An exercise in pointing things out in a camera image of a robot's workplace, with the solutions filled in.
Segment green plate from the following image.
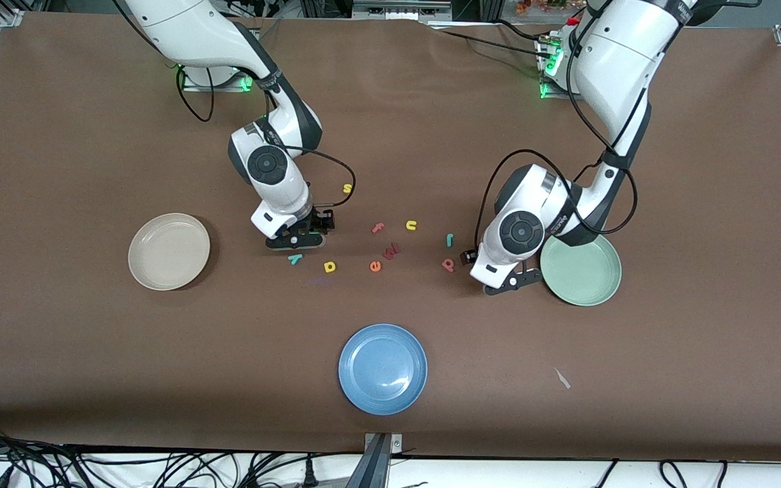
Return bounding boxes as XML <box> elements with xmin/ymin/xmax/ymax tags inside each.
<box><xmin>540</xmin><ymin>230</ymin><xmax>622</xmax><ymax>307</ymax></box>

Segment beige brown plate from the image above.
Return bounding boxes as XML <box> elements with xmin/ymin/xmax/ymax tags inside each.
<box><xmin>127</xmin><ymin>213</ymin><xmax>212</xmax><ymax>291</ymax></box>

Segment brown table cover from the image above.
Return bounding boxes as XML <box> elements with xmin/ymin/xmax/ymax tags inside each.
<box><xmin>0</xmin><ymin>12</ymin><xmax>781</xmax><ymax>463</ymax></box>

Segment blue plate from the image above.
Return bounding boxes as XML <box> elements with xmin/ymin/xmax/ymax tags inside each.
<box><xmin>338</xmin><ymin>323</ymin><xmax>428</xmax><ymax>415</ymax></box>

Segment silver device box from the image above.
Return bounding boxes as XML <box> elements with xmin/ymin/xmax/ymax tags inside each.
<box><xmin>352</xmin><ymin>0</ymin><xmax>454</xmax><ymax>21</ymax></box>

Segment dark aluminium profile beam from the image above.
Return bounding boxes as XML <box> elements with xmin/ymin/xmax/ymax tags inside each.
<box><xmin>344</xmin><ymin>434</ymin><xmax>391</xmax><ymax>488</ymax></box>

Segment orange flowers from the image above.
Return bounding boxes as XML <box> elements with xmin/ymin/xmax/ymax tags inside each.
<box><xmin>516</xmin><ymin>0</ymin><xmax>584</xmax><ymax>16</ymax></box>

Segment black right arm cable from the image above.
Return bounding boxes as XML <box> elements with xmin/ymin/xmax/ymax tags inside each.
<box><xmin>175</xmin><ymin>64</ymin><xmax>357</xmax><ymax>211</ymax></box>

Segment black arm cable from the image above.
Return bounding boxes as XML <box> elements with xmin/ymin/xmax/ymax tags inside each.
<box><xmin>175</xmin><ymin>64</ymin><xmax>357</xmax><ymax>211</ymax></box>
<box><xmin>475</xmin><ymin>0</ymin><xmax>637</xmax><ymax>255</ymax></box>

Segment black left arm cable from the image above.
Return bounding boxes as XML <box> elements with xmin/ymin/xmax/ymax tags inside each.
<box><xmin>475</xmin><ymin>0</ymin><xmax>637</xmax><ymax>255</ymax></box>

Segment silver metal bracket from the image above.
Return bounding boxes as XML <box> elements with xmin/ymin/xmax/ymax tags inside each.
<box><xmin>364</xmin><ymin>433</ymin><xmax>403</xmax><ymax>455</ymax></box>

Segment black cable on table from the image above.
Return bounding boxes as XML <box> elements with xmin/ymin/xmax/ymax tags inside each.
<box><xmin>431</xmin><ymin>19</ymin><xmax>557</xmax><ymax>62</ymax></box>

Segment black looped floor cable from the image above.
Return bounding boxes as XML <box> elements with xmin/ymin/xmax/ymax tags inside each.
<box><xmin>658</xmin><ymin>460</ymin><xmax>730</xmax><ymax>488</ymax></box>

